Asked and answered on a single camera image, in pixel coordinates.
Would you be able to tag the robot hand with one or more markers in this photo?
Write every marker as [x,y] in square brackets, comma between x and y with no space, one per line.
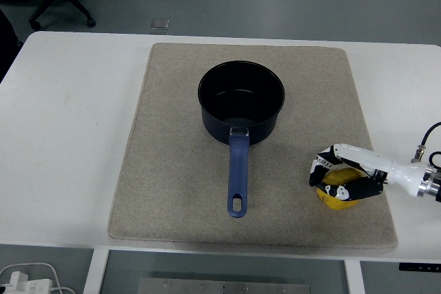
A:
[368,156]

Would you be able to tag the yellow potato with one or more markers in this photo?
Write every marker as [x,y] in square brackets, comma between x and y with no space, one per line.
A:
[337,204]

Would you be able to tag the black table control panel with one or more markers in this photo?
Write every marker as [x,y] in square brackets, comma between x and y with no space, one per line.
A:
[420,267]

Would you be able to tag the white table leg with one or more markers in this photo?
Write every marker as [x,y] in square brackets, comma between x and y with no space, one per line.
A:
[355,278]
[94,273]

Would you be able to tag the grey metal plate with screws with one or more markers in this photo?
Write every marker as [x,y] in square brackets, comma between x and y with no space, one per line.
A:
[224,287]

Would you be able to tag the beige table mat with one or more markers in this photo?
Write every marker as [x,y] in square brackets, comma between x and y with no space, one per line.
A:
[172,170]

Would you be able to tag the silver floor socket plate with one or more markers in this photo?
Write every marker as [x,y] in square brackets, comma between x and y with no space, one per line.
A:
[160,24]

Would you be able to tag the white power strip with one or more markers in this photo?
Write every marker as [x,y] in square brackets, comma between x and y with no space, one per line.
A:
[36,287]

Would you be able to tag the white plug adapter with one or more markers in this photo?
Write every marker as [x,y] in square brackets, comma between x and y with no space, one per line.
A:
[18,278]

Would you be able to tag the person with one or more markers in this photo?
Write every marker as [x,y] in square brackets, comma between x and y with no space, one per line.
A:
[7,39]

